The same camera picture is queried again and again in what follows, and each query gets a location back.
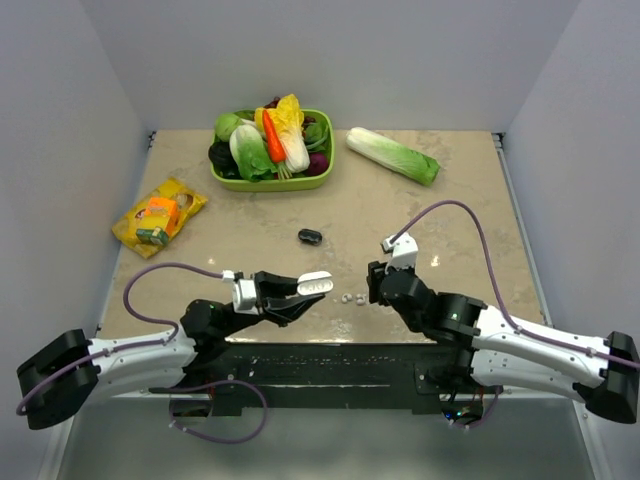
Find white earbud charging case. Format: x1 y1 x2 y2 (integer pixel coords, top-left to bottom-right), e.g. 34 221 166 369
296 271 334 296

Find black earbud case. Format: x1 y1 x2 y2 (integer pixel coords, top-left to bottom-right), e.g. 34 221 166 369
297 228 323 246

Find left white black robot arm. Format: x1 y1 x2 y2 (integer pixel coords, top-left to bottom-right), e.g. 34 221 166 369
16 270 333 430

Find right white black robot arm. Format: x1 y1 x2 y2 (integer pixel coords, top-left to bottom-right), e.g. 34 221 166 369
366 261 639 424

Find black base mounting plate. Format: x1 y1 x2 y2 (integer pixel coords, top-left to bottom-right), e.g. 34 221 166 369
172 342 495 416

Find green plastic vegetable tray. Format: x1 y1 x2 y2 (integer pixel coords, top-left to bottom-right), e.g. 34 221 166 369
210 109 336 192

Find napa cabbage on table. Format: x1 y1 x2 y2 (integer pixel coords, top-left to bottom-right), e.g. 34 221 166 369
346 127 440 186

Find purple beet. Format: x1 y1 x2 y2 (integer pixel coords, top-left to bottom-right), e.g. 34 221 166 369
305 152 330 177

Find orange green small box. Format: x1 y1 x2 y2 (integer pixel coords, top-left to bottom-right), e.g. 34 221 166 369
135 197 179 246

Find dark black vegetable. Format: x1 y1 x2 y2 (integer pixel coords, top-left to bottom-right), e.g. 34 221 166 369
208 141 237 171

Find orange toy carrot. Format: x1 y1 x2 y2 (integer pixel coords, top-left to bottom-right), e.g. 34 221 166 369
262 109 286 164

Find green white bok choy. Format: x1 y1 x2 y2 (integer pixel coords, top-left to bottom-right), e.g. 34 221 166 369
229 125 276 182

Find yellow snack bag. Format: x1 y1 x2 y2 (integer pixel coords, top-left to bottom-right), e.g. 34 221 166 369
112 177 208 259

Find dark green spinach leaves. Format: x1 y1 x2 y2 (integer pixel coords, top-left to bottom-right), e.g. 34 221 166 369
303 121 329 153

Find round green vegetable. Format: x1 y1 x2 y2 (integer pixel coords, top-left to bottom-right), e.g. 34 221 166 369
214 113 245 142

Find yellow leaf cabbage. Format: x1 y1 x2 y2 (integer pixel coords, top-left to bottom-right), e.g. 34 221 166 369
254 94 310 178

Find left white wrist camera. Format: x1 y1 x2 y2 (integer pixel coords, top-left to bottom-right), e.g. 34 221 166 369
222 270 259 316

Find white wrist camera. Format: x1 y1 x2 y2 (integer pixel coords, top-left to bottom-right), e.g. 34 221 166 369
222 270 259 316
381 232 419 274

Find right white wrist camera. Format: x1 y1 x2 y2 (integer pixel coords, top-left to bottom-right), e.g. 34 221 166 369
381 232 419 274

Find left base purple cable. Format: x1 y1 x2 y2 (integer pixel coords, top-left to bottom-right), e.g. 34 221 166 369
159 374 268 443

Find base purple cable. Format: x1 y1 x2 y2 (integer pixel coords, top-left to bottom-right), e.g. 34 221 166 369
448 384 505 431
159 374 268 443

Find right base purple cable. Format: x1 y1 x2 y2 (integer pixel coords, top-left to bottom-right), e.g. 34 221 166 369
448 384 505 431

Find aluminium front rail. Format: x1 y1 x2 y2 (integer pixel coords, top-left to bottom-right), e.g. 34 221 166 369
95 390 211 402

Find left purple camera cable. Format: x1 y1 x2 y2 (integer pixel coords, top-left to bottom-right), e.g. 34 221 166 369
15 261 236 417

